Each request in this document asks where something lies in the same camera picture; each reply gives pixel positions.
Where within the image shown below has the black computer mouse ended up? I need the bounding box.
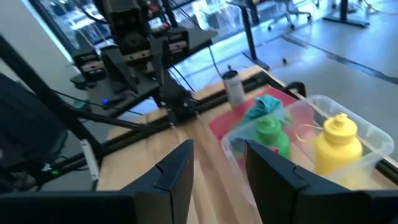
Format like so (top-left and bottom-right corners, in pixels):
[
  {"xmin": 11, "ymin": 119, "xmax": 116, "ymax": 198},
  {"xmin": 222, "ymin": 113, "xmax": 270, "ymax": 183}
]
[{"xmin": 99, "ymin": 95, "xmax": 125, "ymax": 106}]

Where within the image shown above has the silver aluminium bracket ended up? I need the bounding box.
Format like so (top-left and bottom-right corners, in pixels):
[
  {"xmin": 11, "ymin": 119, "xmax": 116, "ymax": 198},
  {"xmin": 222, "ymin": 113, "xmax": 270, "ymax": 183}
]
[{"xmin": 80, "ymin": 139, "xmax": 101, "ymax": 182}]

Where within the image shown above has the black bulky equipment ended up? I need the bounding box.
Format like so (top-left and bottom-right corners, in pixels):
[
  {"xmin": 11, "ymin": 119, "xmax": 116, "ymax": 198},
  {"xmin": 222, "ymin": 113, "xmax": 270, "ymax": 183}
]
[{"xmin": 0, "ymin": 73, "xmax": 68, "ymax": 194}]

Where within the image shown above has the yellow sports bottle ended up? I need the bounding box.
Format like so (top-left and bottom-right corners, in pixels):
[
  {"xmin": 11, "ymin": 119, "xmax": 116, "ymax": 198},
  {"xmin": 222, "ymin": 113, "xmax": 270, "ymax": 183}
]
[{"xmin": 313, "ymin": 113, "xmax": 364, "ymax": 177}]

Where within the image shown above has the grey metal can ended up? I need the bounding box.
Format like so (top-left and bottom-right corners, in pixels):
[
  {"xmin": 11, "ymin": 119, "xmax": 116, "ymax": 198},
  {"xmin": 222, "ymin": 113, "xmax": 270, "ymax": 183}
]
[{"xmin": 221, "ymin": 70, "xmax": 247, "ymax": 109}]

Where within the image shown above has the green sports bottle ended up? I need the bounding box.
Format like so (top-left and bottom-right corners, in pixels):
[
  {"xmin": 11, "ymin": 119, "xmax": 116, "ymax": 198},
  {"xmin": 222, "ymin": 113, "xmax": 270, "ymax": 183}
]
[{"xmin": 254, "ymin": 117, "xmax": 292, "ymax": 160}]

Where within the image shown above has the black table clamp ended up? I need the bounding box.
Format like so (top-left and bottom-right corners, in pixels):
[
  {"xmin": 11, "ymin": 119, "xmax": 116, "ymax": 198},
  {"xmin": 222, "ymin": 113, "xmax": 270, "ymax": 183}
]
[{"xmin": 286, "ymin": 81, "xmax": 307, "ymax": 100}]

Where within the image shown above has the black aluminium rig frame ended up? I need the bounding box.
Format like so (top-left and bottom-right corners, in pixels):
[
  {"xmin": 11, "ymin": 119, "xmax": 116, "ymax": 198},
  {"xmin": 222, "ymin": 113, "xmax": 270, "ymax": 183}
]
[{"xmin": 0, "ymin": 34, "xmax": 398, "ymax": 187}]

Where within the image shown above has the large clear plastic bin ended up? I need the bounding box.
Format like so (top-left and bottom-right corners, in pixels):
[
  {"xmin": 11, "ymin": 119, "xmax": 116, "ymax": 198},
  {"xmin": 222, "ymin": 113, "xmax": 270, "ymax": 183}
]
[{"xmin": 220, "ymin": 94, "xmax": 396, "ymax": 200}]

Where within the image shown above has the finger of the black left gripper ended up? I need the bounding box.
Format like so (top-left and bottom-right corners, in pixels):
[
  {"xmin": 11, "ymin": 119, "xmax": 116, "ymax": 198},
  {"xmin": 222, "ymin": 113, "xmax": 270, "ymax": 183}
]
[
  {"xmin": 150, "ymin": 37, "xmax": 175, "ymax": 91},
  {"xmin": 101, "ymin": 50, "xmax": 140, "ymax": 95}
]

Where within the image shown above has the black desk leg post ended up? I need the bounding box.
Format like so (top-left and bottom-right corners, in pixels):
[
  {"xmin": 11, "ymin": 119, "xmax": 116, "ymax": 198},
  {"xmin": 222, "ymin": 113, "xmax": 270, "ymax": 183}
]
[
  {"xmin": 238, "ymin": 0, "xmax": 271, "ymax": 72},
  {"xmin": 322, "ymin": 0, "xmax": 371, "ymax": 29}
]

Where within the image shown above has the large dark-framed window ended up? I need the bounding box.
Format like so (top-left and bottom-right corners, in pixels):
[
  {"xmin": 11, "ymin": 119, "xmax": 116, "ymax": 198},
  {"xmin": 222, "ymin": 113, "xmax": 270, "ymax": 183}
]
[{"xmin": 29, "ymin": 0, "xmax": 259, "ymax": 63}]

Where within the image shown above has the pink plastic bin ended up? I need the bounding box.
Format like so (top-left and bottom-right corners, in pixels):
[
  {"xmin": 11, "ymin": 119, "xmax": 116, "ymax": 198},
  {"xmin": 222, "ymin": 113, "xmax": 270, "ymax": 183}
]
[{"xmin": 207, "ymin": 86, "xmax": 312, "ymax": 147}]

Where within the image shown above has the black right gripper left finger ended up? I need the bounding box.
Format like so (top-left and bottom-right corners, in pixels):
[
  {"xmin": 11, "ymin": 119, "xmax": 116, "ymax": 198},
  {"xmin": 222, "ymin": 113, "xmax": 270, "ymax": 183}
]
[{"xmin": 0, "ymin": 139, "xmax": 195, "ymax": 224}]

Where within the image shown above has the teal microfibre cloth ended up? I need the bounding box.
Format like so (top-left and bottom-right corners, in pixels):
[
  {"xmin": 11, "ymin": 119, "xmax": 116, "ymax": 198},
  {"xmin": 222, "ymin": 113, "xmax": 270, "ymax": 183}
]
[{"xmin": 244, "ymin": 95, "xmax": 285, "ymax": 125}]

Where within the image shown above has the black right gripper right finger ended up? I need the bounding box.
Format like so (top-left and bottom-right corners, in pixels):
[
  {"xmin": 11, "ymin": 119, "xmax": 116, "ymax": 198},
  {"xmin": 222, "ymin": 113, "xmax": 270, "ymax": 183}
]
[{"xmin": 244, "ymin": 139, "xmax": 398, "ymax": 224}]

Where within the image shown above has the office chair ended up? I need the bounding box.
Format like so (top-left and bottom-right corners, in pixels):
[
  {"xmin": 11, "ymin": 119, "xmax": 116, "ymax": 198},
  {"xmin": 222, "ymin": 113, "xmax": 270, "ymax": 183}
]
[{"xmin": 267, "ymin": 0, "xmax": 313, "ymax": 31}]

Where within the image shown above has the dark grey desk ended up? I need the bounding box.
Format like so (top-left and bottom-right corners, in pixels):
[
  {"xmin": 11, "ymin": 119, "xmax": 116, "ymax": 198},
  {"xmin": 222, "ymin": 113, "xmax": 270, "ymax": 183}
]
[{"xmin": 70, "ymin": 71, "xmax": 162, "ymax": 118}]

